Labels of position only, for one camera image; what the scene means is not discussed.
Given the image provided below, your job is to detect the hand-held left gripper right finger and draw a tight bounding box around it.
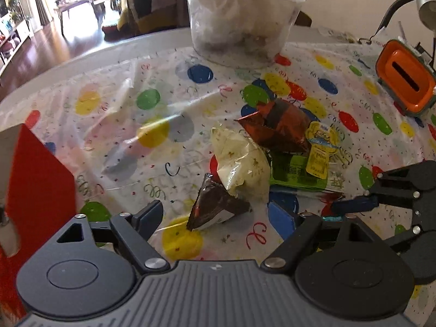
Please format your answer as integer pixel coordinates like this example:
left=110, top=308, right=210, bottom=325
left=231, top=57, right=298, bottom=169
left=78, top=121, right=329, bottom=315
left=261, top=202, right=390, bottom=274

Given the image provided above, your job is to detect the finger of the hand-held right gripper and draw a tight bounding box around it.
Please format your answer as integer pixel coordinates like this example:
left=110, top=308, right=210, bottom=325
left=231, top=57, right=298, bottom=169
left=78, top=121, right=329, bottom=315
left=331, top=161, right=436, bottom=214
left=385, top=208, right=436, bottom=257

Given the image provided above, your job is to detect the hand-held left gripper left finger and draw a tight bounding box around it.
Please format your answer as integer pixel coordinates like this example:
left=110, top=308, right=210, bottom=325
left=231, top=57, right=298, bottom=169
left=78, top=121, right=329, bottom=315
left=54, top=200, right=171, bottom=274

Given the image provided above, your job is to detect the green snack packet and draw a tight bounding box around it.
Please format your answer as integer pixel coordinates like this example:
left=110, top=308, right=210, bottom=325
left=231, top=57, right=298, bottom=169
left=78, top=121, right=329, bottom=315
left=269, top=150, right=345, bottom=192

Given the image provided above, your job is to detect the yellow label snack pouch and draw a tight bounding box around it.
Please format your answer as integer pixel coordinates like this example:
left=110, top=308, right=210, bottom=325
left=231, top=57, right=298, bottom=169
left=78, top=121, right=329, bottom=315
left=304, top=120, right=342, bottom=180

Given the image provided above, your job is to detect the dark snack packet white label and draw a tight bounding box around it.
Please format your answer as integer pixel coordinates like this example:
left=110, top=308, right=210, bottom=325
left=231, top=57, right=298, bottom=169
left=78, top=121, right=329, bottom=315
left=186, top=173, right=252, bottom=231

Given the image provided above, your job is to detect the cream yellow snack packet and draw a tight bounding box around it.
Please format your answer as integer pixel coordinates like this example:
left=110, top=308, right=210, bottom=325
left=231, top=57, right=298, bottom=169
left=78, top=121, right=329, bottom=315
left=209, top=126, right=272, bottom=199

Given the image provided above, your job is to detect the dark red foil snack packet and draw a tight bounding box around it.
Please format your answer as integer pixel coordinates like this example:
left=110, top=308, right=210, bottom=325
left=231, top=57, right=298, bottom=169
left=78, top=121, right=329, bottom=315
left=234, top=98, right=313, bottom=155

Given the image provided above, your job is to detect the red and white cardboard box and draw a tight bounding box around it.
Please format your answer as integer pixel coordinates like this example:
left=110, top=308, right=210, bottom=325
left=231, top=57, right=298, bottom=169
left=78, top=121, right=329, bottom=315
left=0, top=123, right=78, bottom=316

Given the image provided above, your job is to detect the crumpled clear plastic sheet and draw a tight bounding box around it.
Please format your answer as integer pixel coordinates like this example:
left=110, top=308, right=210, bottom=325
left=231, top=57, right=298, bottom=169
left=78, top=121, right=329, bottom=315
left=97, top=77, right=195, bottom=193

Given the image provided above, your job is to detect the orange and green desk organizer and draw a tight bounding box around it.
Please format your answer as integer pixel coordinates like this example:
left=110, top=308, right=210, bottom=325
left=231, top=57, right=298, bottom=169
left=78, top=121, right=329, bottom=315
left=376, top=38, right=436, bottom=119

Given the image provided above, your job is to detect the colourful dotted tablecloth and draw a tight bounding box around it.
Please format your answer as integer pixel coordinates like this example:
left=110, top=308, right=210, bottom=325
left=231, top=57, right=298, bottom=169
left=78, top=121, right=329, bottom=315
left=0, top=37, right=436, bottom=316

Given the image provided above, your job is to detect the clear plastic tub with bag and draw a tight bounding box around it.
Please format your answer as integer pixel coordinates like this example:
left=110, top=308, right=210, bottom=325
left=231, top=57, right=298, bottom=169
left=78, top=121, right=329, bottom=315
left=180, top=0, right=306, bottom=68

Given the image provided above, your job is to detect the grey desk lamp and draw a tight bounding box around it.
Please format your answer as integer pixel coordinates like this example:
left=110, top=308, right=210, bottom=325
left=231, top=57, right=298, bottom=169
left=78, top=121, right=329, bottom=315
left=357, top=0, right=436, bottom=46

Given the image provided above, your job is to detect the sofa with dark blanket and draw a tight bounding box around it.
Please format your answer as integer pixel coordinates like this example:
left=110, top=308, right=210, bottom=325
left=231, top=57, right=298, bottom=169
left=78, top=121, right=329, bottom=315
left=117, top=0, right=192, bottom=39

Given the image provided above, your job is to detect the long television cabinet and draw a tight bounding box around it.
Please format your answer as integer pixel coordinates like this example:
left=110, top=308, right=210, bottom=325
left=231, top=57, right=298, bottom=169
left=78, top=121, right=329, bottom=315
left=0, top=16, right=35, bottom=73

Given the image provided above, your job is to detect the wooden coffee table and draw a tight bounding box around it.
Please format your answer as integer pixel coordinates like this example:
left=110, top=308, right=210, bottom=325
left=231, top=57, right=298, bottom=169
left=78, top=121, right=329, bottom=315
left=54, top=0, right=100, bottom=36

